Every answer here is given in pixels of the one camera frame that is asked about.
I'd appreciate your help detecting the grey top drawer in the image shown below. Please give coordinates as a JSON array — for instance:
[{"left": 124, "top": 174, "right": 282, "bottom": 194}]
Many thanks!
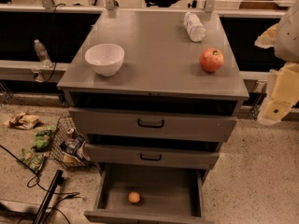
[{"left": 69, "top": 107, "right": 236, "bottom": 142}]

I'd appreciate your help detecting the green chip bag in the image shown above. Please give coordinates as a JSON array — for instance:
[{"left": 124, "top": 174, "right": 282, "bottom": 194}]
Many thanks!
[
  {"left": 32, "top": 125, "right": 57, "bottom": 151},
  {"left": 18, "top": 148, "right": 46, "bottom": 174}
]

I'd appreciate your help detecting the grey drawer cabinet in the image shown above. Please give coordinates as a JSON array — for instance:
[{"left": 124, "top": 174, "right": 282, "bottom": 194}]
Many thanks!
[{"left": 56, "top": 8, "right": 250, "bottom": 224}]

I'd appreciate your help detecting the red apple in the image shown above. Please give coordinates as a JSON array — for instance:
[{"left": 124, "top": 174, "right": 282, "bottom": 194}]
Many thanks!
[{"left": 199, "top": 49, "right": 224, "bottom": 73}]

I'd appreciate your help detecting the grey middle drawer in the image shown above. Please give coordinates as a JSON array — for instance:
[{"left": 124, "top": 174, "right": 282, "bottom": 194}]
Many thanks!
[{"left": 84, "top": 144, "right": 219, "bottom": 170}]

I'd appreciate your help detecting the soda can in basket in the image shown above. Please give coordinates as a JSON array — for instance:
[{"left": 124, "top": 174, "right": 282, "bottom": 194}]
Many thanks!
[{"left": 66, "top": 128, "right": 77, "bottom": 138}]

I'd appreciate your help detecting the white bowl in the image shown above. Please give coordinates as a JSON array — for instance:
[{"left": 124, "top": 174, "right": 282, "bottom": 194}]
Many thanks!
[{"left": 85, "top": 44, "right": 125, "bottom": 77}]

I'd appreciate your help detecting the small orange fruit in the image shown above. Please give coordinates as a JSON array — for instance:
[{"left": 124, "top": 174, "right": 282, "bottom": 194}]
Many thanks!
[{"left": 128, "top": 191, "right": 141, "bottom": 204}]

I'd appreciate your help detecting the grey open bottom drawer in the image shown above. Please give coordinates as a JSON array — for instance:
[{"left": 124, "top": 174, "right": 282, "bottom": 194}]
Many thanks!
[{"left": 84, "top": 163, "right": 214, "bottom": 224}]

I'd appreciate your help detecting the black floor cable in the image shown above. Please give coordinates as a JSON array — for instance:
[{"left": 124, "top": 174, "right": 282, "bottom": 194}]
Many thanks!
[{"left": 0, "top": 144, "right": 82, "bottom": 224}]

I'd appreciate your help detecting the blue snack bag in basket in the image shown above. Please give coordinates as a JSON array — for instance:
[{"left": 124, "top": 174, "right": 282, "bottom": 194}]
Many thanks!
[{"left": 60, "top": 135, "right": 90, "bottom": 162}]

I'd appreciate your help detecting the wire mesh basket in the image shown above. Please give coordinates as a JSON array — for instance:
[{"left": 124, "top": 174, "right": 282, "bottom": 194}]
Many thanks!
[{"left": 50, "top": 117, "right": 91, "bottom": 170}]

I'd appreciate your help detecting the green chip bag lower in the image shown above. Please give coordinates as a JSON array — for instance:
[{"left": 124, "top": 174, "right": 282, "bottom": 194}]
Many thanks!
[{"left": 18, "top": 148, "right": 46, "bottom": 174}]

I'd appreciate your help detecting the black bar on floor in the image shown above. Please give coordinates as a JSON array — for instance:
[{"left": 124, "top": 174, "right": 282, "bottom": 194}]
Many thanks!
[{"left": 33, "top": 170, "right": 63, "bottom": 224}]

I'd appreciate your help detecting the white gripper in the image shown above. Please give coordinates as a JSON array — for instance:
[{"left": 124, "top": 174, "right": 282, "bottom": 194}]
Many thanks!
[{"left": 254, "top": 23, "right": 299, "bottom": 125}]

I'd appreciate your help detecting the green chip bag upper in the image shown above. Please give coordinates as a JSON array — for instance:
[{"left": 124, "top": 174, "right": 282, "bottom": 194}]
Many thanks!
[{"left": 32, "top": 125, "right": 57, "bottom": 151}]

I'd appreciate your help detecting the standing clear water bottle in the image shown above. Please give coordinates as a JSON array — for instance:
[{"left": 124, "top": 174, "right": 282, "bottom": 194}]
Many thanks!
[{"left": 34, "top": 39, "right": 52, "bottom": 68}]

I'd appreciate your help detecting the lying clear water bottle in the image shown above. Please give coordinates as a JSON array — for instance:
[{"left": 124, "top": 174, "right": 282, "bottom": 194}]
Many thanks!
[{"left": 184, "top": 12, "right": 206, "bottom": 42}]

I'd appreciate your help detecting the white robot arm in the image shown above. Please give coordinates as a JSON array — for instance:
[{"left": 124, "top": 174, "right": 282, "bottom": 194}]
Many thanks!
[{"left": 254, "top": 0, "right": 299, "bottom": 125}]

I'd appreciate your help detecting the brown snack wrapper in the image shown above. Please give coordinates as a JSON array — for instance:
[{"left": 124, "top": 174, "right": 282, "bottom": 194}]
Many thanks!
[{"left": 3, "top": 113, "right": 39, "bottom": 130}]

